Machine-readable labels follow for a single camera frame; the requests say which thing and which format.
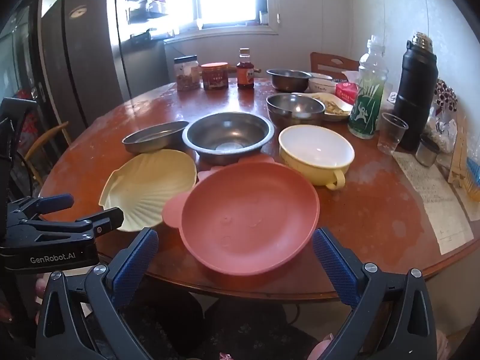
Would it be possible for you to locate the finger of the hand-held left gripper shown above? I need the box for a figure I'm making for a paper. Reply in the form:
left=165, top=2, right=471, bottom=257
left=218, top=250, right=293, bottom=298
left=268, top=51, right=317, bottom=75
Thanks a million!
left=7, top=194, right=74, bottom=226
left=22, top=207, right=124, bottom=242

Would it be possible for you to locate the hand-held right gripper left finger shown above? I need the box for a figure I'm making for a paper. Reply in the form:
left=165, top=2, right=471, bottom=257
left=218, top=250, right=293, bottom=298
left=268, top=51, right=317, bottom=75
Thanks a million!
left=35, top=227, right=160, bottom=360

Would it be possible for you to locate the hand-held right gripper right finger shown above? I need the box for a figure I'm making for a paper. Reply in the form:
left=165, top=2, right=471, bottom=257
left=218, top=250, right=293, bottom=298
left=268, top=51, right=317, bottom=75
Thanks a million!
left=312, top=227, right=439, bottom=360

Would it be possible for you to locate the yellow shell-shaped plate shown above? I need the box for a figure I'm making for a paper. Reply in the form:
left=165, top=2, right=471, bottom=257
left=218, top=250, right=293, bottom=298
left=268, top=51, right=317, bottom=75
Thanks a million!
left=98, top=149, right=198, bottom=232

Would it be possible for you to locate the pink plate with ears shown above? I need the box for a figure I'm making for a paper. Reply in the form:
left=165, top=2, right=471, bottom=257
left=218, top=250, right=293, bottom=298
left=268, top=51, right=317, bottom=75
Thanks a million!
left=162, top=161, right=320, bottom=276

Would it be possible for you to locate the shallow steel dish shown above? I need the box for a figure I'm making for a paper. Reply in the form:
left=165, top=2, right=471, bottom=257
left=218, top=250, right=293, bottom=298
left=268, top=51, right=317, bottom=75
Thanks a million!
left=121, top=121, right=190, bottom=154

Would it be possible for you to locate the yellow bowl with handle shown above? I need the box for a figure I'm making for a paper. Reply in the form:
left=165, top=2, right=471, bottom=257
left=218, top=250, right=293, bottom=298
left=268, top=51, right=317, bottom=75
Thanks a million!
left=278, top=124, right=355, bottom=191

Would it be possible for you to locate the large steel bowl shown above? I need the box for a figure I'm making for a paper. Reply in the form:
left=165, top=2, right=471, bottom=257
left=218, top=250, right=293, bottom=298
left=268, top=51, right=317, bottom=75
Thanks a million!
left=182, top=112, right=275, bottom=166

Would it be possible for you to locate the deep steel bowl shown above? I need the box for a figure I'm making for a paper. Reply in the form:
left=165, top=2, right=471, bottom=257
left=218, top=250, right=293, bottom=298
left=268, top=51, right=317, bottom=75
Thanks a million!
left=266, top=94, right=326, bottom=128

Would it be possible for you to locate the dark floral clothing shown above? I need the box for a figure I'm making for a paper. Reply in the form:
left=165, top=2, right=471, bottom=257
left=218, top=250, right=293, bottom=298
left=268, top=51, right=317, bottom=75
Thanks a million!
left=124, top=289, right=319, bottom=360

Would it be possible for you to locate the white paper sheet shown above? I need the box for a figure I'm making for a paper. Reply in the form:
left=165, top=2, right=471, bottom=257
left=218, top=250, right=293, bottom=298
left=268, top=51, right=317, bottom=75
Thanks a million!
left=392, top=150, right=475, bottom=256

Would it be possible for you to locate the grey refrigerator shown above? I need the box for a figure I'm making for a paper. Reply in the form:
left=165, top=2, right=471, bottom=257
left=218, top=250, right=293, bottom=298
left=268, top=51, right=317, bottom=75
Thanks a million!
left=37, top=0, right=132, bottom=128

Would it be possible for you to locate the clear plastic cup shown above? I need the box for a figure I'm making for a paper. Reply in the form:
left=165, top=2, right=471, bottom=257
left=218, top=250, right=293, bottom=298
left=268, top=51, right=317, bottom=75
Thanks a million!
left=377, top=112, right=409, bottom=155

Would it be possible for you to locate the small steel cup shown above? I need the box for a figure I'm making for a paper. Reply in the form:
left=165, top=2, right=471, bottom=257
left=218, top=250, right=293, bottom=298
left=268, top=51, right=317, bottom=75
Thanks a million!
left=415, top=136, right=441, bottom=167

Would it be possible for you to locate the white plate with food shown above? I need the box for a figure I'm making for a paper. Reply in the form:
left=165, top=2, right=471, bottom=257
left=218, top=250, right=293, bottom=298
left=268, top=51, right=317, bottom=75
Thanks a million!
left=292, top=92, right=354, bottom=122

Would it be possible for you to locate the blue brush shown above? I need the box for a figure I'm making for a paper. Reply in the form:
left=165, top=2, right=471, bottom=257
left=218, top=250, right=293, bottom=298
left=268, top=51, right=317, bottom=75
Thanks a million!
left=465, top=157, right=480, bottom=190

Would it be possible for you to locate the wooden chopsticks bundle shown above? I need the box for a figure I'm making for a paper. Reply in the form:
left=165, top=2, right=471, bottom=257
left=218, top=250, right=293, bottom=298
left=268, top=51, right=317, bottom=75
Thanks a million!
left=448, top=112, right=469, bottom=188

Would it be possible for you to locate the clear bag with contents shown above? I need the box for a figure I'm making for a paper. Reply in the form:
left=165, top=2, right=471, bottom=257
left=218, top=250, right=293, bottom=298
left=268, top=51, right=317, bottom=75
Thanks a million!
left=424, top=109, right=460, bottom=154

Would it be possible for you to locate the red snack packet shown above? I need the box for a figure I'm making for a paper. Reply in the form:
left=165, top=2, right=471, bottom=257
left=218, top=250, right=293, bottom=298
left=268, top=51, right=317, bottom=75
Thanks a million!
left=335, top=82, right=359, bottom=106

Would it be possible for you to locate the clear bottle with green label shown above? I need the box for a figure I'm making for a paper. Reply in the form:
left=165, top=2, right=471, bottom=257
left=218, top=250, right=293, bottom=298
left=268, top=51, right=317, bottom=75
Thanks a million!
left=348, top=34, right=389, bottom=139

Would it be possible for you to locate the clear jar with black lid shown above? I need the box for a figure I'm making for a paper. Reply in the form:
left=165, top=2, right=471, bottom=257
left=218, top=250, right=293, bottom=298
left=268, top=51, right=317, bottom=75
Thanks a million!
left=173, top=55, right=201, bottom=92

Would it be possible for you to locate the white ceramic bowl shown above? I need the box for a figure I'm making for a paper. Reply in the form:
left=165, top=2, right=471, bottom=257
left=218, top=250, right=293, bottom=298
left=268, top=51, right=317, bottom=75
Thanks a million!
left=308, top=73, right=338, bottom=94

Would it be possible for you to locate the black thermos flask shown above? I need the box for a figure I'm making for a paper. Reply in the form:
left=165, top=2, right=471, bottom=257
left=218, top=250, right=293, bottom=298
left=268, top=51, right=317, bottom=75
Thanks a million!
left=392, top=32, right=439, bottom=152

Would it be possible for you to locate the jar with red lid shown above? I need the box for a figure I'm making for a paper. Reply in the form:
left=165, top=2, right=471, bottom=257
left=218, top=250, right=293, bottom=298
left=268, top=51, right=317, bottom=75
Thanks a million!
left=200, top=62, right=229, bottom=91

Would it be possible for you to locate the dark dotted bag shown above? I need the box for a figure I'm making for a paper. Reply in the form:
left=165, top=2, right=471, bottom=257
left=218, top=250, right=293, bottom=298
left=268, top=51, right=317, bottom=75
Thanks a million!
left=433, top=78, right=459, bottom=121

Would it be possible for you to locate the brown sauce bottle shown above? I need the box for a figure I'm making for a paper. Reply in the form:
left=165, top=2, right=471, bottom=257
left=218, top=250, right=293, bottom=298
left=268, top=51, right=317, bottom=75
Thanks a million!
left=236, top=48, right=256, bottom=90

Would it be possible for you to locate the shelf with containers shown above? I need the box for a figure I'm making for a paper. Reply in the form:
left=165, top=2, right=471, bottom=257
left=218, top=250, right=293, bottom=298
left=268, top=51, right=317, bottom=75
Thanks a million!
left=125, top=0, right=177, bottom=40

